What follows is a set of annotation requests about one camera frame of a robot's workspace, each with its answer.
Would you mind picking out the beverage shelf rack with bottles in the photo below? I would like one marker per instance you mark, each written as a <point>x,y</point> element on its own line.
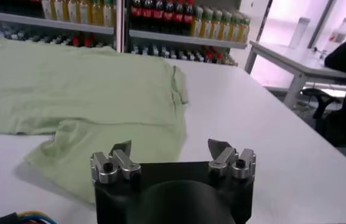
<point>178,38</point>
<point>69,24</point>

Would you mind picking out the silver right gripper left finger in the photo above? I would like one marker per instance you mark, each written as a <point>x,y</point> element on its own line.
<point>121,159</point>

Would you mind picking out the clear bottle with red label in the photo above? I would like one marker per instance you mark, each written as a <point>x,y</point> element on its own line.
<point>338,36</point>

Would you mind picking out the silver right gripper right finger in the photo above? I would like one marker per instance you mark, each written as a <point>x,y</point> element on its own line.
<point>224,158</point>

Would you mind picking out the light green t-shirt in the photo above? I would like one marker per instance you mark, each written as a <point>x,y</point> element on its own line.
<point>78,94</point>

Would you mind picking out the white side table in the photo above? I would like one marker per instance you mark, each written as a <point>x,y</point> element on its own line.
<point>291,61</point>

